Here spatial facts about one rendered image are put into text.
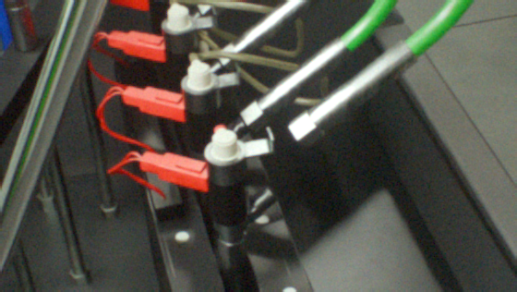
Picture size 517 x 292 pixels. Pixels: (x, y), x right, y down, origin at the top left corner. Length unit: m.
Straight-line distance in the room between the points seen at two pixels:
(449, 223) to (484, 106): 1.57
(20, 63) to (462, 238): 0.42
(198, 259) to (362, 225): 0.27
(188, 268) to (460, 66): 1.92
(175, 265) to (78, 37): 0.55
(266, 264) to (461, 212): 0.22
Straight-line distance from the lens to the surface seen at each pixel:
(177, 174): 0.68
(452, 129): 0.90
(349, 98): 0.64
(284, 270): 0.73
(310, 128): 0.65
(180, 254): 0.75
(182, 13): 0.77
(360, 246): 0.95
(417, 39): 0.64
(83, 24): 0.20
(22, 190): 0.23
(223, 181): 0.66
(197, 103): 0.71
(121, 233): 0.98
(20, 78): 0.74
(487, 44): 2.69
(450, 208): 0.91
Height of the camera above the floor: 1.52
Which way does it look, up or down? 41 degrees down
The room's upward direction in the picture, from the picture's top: 3 degrees counter-clockwise
